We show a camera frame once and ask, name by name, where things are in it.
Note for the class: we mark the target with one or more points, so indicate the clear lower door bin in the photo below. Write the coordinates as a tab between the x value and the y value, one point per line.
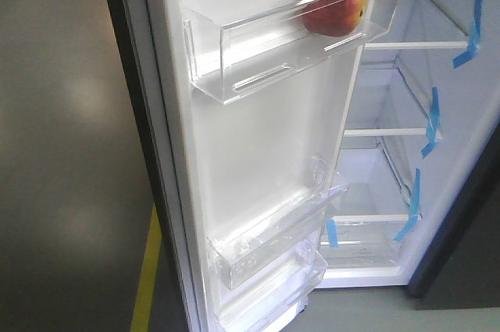
255	243

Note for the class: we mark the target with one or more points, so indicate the red yellow apple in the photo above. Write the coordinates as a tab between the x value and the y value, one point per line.
334	18

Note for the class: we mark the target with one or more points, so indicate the clear upper door bin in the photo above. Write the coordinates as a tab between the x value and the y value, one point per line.
236	47

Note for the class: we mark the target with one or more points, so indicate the yellow floor tape line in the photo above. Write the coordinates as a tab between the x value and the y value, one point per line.
79	237

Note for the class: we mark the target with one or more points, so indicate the grey fridge with open door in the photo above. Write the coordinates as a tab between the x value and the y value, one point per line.
420	154

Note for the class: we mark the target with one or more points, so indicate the clear bottom door bin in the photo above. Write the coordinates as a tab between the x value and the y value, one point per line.
265	303

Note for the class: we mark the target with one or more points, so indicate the white open fridge door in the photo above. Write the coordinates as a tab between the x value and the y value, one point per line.
211	163

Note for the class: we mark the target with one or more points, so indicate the clear door bin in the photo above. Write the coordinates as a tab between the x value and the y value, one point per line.
265	303
236	47
255	243

